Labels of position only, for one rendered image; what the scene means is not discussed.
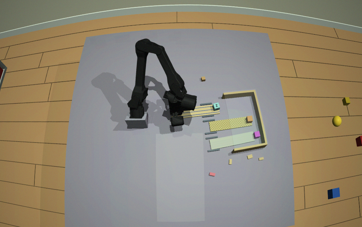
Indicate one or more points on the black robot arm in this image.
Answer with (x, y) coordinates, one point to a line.
(178, 94)

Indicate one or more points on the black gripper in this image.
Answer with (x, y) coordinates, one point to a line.
(176, 120)

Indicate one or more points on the green cube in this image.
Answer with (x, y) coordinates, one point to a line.
(216, 106)

